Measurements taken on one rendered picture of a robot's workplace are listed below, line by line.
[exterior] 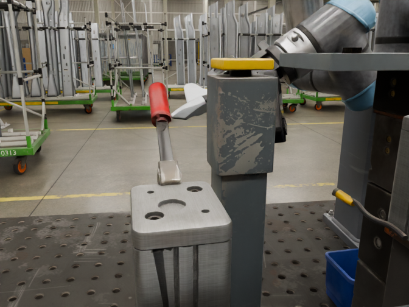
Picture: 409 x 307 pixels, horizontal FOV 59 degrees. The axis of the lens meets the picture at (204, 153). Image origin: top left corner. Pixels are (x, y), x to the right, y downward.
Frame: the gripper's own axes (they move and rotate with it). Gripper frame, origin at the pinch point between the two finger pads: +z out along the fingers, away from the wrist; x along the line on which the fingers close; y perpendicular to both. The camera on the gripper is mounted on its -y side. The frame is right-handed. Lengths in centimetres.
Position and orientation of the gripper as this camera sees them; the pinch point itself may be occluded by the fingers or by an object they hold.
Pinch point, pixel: (192, 141)
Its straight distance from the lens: 61.7
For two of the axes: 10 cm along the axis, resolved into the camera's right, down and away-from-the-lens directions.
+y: -4.4, -7.3, 5.2
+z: -8.1, 5.7, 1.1
